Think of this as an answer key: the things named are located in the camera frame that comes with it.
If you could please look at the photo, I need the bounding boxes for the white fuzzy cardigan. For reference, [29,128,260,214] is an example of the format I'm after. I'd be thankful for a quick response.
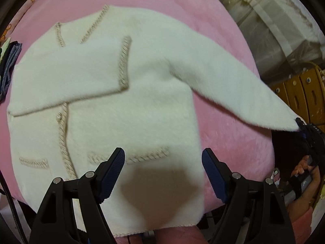
[7,7,298,237]

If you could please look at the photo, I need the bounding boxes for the person's right hand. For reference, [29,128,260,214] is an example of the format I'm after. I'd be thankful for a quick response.
[287,155,321,222]

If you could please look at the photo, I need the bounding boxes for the wooden drawer cabinet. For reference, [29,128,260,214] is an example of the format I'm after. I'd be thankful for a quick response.
[270,62,324,129]

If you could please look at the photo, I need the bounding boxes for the pink bed blanket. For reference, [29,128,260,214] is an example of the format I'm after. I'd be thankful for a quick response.
[0,0,276,244]

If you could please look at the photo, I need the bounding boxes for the beige ruffled cover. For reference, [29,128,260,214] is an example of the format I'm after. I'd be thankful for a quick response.
[219,0,324,84]

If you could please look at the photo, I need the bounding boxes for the blue folded jeans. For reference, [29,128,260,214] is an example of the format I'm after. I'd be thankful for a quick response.
[1,41,22,103]

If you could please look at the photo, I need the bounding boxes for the bear print quilt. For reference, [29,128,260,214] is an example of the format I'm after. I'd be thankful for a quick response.
[1,0,35,45]

